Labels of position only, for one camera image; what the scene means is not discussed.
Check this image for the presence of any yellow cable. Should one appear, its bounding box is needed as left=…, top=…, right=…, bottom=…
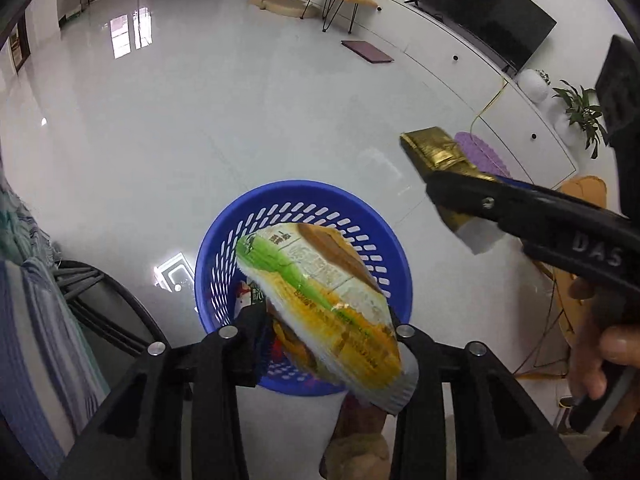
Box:
left=470, top=75, right=511, bottom=133

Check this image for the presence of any purple round mat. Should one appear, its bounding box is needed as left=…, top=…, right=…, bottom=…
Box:
left=454, top=131, right=508, bottom=177

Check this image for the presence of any yellow-green snack bag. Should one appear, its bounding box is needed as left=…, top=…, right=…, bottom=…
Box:
left=235, top=223, right=420, bottom=416

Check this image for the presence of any gold foil packet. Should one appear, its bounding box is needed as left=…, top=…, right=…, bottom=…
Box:
left=400, top=127, right=507, bottom=257

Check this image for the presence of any blue-green striped tablecloth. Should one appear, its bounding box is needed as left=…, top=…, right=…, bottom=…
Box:
left=0, top=175, right=111, bottom=480

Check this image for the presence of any round wooden side table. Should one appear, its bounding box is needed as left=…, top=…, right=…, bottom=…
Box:
left=515, top=175, right=608, bottom=376

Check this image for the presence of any framed wall picture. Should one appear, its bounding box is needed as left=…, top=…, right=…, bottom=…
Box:
left=9, top=25, right=31, bottom=73

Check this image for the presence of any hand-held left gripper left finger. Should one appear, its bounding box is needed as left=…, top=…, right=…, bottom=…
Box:
left=57, top=302, right=271, bottom=480

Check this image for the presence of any leafy plant in white pot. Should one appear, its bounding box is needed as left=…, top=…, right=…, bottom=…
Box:
left=551, top=80, right=610, bottom=161

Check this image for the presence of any beige floor cushion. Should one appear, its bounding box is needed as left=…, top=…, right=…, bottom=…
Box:
left=248, top=0, right=321, bottom=20

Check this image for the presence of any brown slipper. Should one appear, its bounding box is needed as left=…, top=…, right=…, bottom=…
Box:
left=320, top=395, right=391, bottom=480

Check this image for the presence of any blue plastic basket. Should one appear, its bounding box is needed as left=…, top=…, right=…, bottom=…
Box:
left=195, top=180, right=413, bottom=397

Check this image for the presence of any dark red floor mat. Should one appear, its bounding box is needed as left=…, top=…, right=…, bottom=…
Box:
left=341, top=39, right=396, bottom=65

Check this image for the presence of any white television cabinet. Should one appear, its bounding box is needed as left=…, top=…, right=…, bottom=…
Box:
left=400, top=0, right=591, bottom=186

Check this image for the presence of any person's right hand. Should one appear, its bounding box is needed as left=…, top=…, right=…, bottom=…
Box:
left=567, top=280, right=640, bottom=401

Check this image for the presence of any white round vase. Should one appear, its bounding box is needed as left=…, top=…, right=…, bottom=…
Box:
left=515, top=69, right=552, bottom=104

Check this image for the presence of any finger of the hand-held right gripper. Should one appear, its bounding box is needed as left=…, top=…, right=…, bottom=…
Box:
left=425, top=170, right=640, bottom=291
left=497, top=176, right=628, bottom=220

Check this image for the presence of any black flat television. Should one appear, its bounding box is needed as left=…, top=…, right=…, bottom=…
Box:
left=405, top=0, right=557, bottom=73

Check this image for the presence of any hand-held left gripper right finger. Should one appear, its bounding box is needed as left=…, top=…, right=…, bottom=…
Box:
left=387, top=305, right=593, bottom=480

